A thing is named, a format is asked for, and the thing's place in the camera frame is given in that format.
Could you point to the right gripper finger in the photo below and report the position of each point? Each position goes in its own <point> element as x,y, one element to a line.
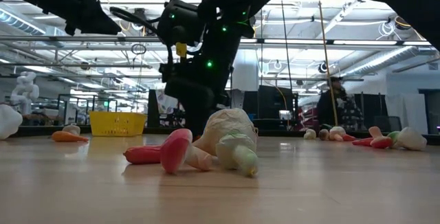
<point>182,97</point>
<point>203,103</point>

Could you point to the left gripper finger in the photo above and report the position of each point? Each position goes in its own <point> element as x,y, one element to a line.
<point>84,24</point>
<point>101,18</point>

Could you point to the large pink toy mushroom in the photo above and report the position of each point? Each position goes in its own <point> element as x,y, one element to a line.
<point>175,152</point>

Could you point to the green white toy bok choy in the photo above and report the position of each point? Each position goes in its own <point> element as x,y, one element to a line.
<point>233,152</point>
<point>393,138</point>

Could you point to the red toy chili pepper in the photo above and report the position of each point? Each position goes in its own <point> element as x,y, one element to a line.
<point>349,137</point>
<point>142,154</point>
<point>361,142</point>

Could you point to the beige toy mushroom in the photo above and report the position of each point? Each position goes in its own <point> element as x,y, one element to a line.
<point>72,128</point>

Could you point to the small white toy mushroom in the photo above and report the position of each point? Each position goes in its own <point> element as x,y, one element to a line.
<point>310,134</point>

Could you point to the orange toy carrot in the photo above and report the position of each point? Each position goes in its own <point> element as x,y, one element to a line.
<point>67,136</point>

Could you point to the floral patterned cloth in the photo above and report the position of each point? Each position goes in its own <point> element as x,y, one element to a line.
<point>164,102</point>

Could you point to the large cream toy garlic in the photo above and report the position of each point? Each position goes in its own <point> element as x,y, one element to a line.
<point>228,122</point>

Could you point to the white round pillar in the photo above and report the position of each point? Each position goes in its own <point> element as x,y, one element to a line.
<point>245,69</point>

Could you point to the yellow plastic basket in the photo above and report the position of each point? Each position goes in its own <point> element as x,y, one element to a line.
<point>117,124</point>

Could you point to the black computer tower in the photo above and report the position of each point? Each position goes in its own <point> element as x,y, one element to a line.
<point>275,102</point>

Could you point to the white humanoid figure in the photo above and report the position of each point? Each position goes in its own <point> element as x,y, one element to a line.
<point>24,90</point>

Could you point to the person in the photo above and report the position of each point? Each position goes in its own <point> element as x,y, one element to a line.
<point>335,107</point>

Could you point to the white fabric panel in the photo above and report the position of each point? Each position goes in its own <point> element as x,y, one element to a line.
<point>409,107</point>

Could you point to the black table frame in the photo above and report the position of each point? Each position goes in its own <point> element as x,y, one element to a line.
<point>282,133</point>

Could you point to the black rail with lights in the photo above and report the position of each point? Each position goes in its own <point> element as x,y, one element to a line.
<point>309,41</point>

